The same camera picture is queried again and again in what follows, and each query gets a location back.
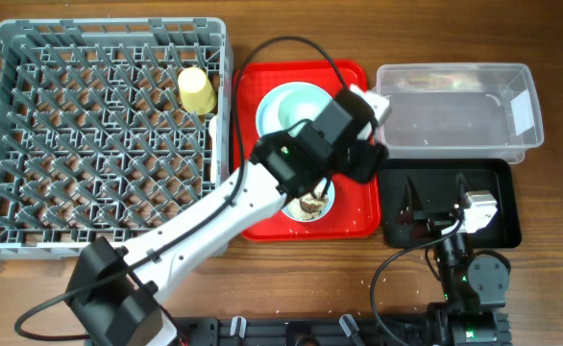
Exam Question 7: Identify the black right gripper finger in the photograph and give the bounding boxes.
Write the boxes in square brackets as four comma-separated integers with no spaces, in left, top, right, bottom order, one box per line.
[454,172,472,204]
[396,176,424,225]

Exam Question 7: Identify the light blue food bowl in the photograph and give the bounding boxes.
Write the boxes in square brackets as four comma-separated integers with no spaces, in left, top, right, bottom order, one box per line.
[282,179,335,222]

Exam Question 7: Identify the light blue plate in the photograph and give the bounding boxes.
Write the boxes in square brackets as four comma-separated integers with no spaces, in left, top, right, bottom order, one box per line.
[256,82,324,136]

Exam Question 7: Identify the yellow plastic cup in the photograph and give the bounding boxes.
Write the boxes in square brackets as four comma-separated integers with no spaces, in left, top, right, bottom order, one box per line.
[178,67,217,115]

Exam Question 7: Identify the white plastic fork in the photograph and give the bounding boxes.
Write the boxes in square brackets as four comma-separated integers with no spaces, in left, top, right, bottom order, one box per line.
[208,115,218,185]

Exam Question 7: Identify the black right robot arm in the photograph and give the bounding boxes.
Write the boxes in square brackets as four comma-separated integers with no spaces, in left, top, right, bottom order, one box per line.
[380,161,521,345]

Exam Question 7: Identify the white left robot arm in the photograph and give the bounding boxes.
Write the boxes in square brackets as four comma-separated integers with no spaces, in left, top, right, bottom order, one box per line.
[65,86,390,345]

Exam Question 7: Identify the grey dishwasher rack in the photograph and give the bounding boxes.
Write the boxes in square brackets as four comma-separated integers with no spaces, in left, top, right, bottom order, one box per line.
[0,17,233,260]

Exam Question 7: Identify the black tray bin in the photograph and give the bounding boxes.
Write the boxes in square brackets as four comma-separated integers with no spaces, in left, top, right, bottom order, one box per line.
[379,159,522,249]

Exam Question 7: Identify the red plastic tray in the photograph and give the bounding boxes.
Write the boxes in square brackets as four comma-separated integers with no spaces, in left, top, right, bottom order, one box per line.
[238,61,381,242]

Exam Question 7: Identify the food scraps in bowl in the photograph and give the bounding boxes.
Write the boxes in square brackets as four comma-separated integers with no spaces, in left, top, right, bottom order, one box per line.
[287,193,329,221]

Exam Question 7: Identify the clear plastic bin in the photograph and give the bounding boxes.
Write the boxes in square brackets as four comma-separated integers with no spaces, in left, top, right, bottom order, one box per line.
[375,62,544,164]

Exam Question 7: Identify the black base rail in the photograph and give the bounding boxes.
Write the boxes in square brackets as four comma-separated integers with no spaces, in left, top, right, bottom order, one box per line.
[175,312,513,346]

